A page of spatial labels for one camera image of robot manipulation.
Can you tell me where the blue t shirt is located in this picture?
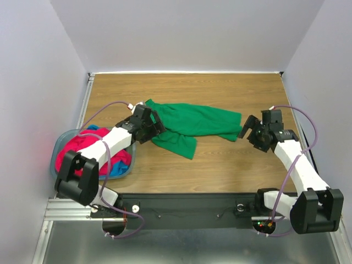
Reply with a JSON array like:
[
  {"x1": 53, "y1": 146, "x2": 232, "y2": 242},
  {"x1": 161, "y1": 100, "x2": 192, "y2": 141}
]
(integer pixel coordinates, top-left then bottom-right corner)
[{"x1": 85, "y1": 124, "x2": 132, "y2": 178}]

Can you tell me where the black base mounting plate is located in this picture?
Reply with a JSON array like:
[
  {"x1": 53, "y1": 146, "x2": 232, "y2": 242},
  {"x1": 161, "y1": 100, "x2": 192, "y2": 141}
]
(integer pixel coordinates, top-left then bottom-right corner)
[{"x1": 90, "y1": 192, "x2": 289, "y2": 230}]

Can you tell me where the green t shirt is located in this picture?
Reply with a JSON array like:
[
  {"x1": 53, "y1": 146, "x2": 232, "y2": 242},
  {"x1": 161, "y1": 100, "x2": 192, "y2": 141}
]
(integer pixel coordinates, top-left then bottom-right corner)
[{"x1": 145, "y1": 99, "x2": 242, "y2": 160}]

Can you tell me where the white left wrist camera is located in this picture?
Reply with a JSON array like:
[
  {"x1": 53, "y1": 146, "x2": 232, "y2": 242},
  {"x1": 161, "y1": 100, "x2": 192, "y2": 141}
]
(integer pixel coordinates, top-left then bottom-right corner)
[{"x1": 127, "y1": 101, "x2": 144, "y2": 114}]

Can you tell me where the pink t shirt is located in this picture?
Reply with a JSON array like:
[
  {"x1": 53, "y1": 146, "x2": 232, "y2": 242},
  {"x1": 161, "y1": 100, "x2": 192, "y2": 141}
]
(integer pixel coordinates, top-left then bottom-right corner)
[{"x1": 72, "y1": 127, "x2": 131, "y2": 180}]

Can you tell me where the grey plastic bin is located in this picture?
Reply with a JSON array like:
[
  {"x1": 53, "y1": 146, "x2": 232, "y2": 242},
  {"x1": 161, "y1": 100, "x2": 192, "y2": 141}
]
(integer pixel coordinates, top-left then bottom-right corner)
[{"x1": 49, "y1": 129, "x2": 136, "y2": 179}]

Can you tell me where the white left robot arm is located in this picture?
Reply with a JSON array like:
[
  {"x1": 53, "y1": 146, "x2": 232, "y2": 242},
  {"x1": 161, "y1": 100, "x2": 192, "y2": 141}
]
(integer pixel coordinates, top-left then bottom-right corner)
[{"x1": 54, "y1": 104, "x2": 166, "y2": 217}]

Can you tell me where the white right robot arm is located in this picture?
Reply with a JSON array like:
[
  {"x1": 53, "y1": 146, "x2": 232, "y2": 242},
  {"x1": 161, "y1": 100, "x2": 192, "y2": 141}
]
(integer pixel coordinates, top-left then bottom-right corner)
[{"x1": 238, "y1": 106, "x2": 344, "y2": 236}]

